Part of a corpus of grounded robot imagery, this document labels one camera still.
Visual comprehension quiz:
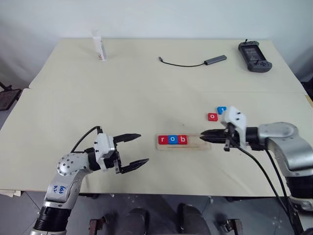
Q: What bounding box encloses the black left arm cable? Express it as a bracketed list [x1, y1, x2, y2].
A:
[70, 125, 102, 154]

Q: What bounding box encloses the white plastic tube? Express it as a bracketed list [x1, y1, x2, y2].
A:
[91, 29, 109, 62]

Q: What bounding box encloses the rusty brown bracket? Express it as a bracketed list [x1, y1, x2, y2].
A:
[217, 217, 243, 235]
[89, 213, 111, 235]

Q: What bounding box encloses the dark grey handheld controller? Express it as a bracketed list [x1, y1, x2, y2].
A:
[238, 39, 273, 72]

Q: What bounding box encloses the dark object beside table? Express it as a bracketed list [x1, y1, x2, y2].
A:
[301, 72, 313, 99]

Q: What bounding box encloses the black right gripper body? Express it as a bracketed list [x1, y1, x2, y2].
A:
[223, 123, 242, 152]

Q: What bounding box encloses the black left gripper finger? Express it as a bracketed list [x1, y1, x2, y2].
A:
[120, 158, 150, 175]
[113, 133, 142, 145]

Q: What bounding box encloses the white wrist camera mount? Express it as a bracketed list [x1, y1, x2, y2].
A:
[93, 133, 116, 163]
[221, 105, 248, 148]

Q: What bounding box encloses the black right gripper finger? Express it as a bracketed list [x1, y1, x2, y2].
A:
[201, 129, 227, 138]
[200, 136, 228, 144]

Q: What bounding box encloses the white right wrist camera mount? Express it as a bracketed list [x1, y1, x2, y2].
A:
[221, 105, 248, 148]

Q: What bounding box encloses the grey usb hub with cable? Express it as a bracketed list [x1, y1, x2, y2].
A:
[157, 54, 228, 68]

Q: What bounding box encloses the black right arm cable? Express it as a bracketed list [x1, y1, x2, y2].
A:
[265, 148, 294, 212]
[238, 145, 304, 235]

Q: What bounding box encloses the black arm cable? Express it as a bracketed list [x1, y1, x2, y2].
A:
[238, 145, 304, 235]
[265, 148, 294, 212]
[70, 125, 102, 154]

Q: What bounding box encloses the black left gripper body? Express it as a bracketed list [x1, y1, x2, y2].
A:
[103, 137, 123, 175]

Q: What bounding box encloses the black metal stand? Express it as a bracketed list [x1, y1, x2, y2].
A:
[0, 81, 22, 112]

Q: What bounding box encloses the wooden letter tray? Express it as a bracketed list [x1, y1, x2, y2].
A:
[156, 134, 212, 151]

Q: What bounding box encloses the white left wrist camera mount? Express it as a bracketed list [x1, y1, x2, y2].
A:
[93, 133, 116, 163]

